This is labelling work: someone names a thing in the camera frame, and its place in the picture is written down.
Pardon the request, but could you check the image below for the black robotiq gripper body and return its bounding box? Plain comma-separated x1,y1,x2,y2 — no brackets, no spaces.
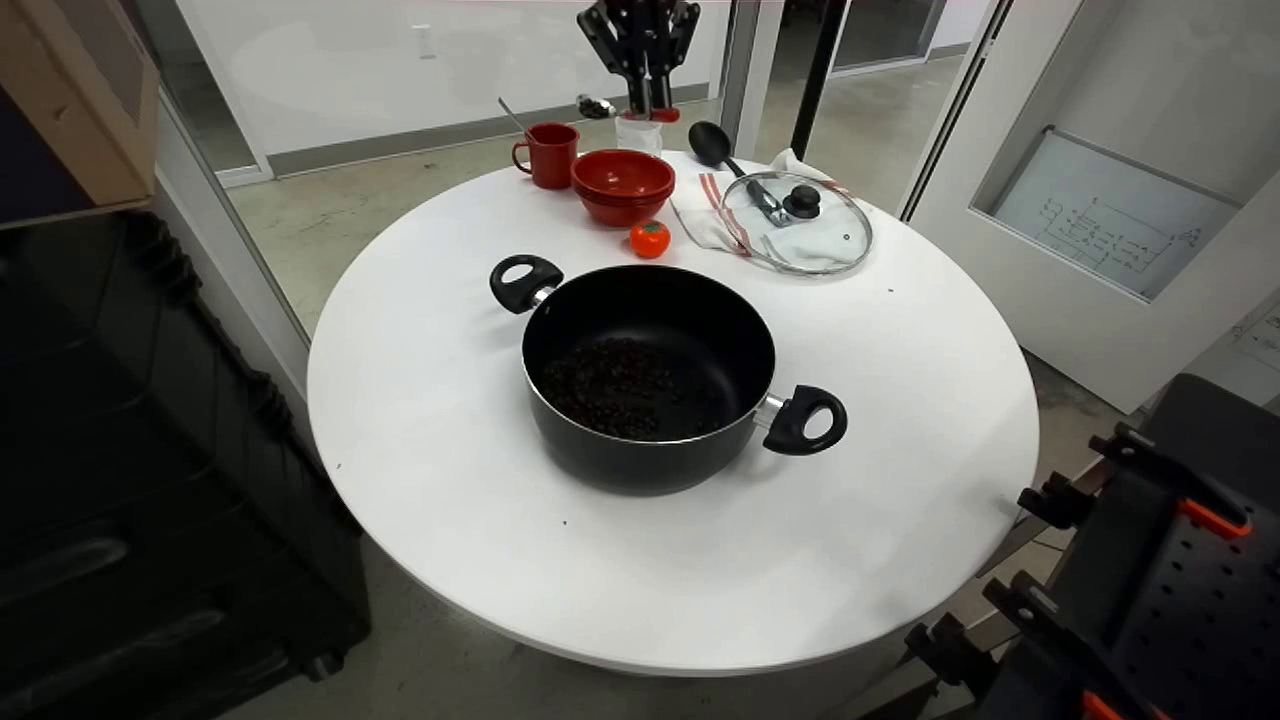
574,0,698,75

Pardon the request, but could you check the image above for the glass pot lid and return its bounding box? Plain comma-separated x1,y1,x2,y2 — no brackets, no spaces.
722,173,873,274

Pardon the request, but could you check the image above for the black cooking pot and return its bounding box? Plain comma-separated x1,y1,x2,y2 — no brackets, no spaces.
488,250,847,495

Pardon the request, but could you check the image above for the red handled metal spoon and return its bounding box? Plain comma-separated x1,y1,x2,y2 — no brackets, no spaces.
574,90,678,124

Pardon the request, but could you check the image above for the red bowl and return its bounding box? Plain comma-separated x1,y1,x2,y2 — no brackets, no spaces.
573,147,677,227

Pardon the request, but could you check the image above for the red mug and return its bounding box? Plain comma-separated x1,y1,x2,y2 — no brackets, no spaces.
513,124,578,186

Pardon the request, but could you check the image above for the small orange tomato toy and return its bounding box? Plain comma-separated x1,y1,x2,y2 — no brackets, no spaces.
627,218,671,260

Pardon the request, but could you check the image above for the white red striped cloth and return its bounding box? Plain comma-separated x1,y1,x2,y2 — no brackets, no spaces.
671,152,842,262

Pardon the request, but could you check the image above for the black clamp orange tip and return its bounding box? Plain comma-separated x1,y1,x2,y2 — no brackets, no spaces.
1086,425,1253,541

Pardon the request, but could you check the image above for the black perforated mounting board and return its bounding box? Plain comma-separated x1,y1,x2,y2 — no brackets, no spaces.
983,370,1280,720

